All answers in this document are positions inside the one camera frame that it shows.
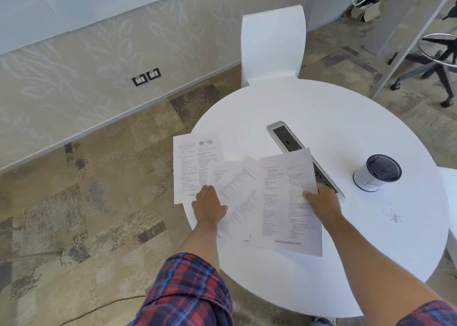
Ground person's left hand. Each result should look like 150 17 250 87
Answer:
191 185 229 226

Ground person's right hand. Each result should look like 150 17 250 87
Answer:
302 183 343 230

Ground printed white paper sheet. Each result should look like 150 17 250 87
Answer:
214 208 255 244
206 157 260 246
173 132 226 205
249 146 323 258

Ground person's right forearm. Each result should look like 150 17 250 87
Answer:
322 219 445 317

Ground person's left forearm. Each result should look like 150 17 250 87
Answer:
167 222 225 266

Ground silver table power socket strip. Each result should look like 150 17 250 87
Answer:
267 121 346 203

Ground white cup with black lid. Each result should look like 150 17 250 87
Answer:
353 154 403 193

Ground small crumbs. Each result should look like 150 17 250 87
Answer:
383 204 405 227

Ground person's left plaid sleeve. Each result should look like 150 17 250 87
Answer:
129 252 235 326

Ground person's plaid sleeve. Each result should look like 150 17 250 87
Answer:
396 300 457 326
129 252 235 326

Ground white moulded chair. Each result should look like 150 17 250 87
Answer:
437 166 457 270
241 5 307 88

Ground person's right plaid sleeve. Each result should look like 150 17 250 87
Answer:
396 300 457 326

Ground black office chair base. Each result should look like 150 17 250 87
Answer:
389 32 457 109

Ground open cardboard box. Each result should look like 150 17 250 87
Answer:
349 0 382 24

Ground grey partition panel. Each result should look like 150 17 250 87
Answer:
363 0 429 56

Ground thin floor cable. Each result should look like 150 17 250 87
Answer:
57 294 148 326

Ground grey glass partition frame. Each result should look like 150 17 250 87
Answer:
371 0 457 100

